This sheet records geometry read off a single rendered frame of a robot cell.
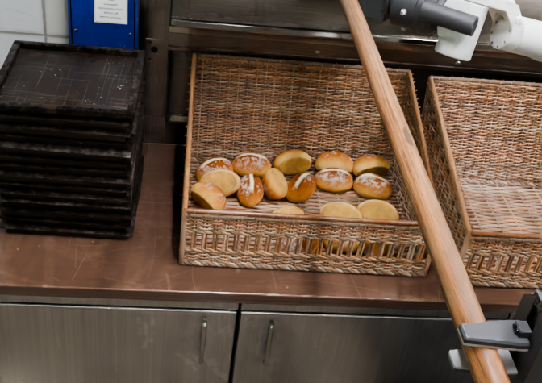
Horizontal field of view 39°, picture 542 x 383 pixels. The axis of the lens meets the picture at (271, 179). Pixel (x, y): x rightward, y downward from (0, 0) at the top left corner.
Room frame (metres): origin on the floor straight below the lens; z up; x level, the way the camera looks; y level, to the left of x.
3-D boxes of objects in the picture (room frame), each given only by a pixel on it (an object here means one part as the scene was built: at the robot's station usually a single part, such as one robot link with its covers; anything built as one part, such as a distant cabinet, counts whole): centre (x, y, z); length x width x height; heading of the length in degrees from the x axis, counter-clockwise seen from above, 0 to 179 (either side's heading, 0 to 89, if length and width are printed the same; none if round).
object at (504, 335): (0.51, -0.22, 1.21); 0.06 x 0.03 x 0.02; 99
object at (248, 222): (1.49, -0.07, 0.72); 0.56 x 0.49 x 0.28; 98
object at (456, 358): (0.51, -0.22, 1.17); 0.06 x 0.03 x 0.02; 99
